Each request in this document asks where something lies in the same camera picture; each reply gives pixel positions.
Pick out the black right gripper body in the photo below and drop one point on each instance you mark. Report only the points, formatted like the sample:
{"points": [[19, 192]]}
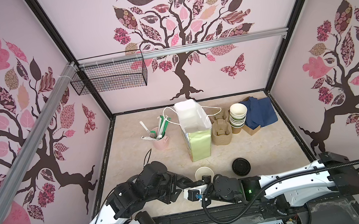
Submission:
{"points": [[214, 192]]}

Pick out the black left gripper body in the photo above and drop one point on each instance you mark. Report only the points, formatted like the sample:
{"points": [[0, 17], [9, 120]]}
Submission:
{"points": [[165, 190]]}

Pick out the green paper coffee cup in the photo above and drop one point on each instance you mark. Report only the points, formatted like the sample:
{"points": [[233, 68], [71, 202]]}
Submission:
{"points": [[204, 174]]}

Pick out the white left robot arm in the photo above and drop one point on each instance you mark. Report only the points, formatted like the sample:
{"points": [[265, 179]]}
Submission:
{"points": [[106, 216]]}

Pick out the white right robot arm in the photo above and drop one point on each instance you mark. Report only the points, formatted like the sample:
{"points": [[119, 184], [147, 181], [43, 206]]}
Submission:
{"points": [[329, 174]]}

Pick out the stack of black lids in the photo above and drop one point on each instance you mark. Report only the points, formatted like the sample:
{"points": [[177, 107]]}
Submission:
{"points": [[241, 167]]}

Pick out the pink straw holder cup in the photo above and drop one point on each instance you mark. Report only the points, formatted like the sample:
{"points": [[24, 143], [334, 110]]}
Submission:
{"points": [[160, 144]]}

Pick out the stack of pulp cup carriers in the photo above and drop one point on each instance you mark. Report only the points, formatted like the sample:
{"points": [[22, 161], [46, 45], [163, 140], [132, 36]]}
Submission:
{"points": [[221, 129]]}

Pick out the wrapped straws bundle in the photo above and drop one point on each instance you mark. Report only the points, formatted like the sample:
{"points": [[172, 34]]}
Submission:
{"points": [[159, 132]]}

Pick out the brown cardboard napkin box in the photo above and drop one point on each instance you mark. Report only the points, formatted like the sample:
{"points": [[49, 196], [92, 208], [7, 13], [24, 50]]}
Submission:
{"points": [[251, 129]]}

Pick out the green white paper bag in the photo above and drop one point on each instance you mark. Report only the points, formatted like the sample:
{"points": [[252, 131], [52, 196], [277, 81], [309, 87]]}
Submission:
{"points": [[196, 126]]}

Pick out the stack of paper cups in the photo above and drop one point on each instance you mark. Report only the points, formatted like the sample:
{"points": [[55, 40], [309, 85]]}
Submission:
{"points": [[237, 117]]}

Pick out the blue paper napkins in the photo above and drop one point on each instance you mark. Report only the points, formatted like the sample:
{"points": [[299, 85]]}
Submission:
{"points": [[268, 113]]}

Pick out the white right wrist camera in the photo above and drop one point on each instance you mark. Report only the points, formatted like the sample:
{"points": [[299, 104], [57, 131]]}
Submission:
{"points": [[193, 194]]}

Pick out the black wire basket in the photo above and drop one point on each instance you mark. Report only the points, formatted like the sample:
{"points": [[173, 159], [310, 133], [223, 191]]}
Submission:
{"points": [[110, 72]]}

